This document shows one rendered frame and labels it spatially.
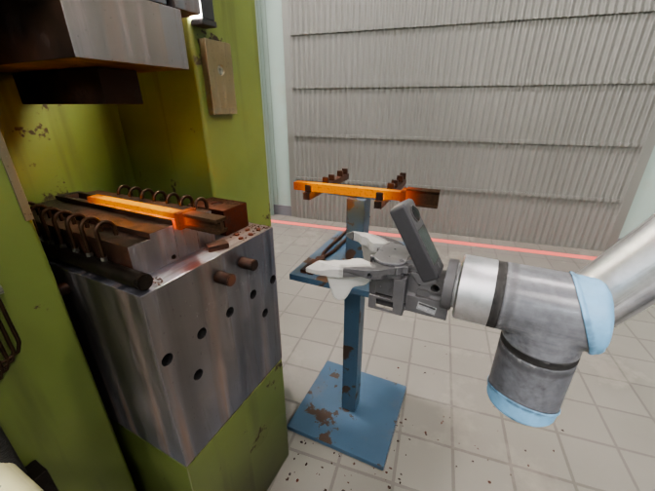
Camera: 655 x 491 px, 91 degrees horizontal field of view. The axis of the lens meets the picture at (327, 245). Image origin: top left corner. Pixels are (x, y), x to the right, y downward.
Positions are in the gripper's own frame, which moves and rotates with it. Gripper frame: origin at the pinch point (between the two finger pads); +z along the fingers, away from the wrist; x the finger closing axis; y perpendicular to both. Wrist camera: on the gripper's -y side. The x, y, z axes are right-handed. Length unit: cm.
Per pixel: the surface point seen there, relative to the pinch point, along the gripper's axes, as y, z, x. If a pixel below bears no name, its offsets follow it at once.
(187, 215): -1.1, 29.8, -1.5
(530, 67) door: -47, -36, 290
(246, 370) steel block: 44, 27, 6
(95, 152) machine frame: -8, 81, 13
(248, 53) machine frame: -35, 47, 43
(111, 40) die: -29.9, 32.9, -6.7
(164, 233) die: 1.9, 32.9, -5.0
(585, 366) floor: 100, -82, 126
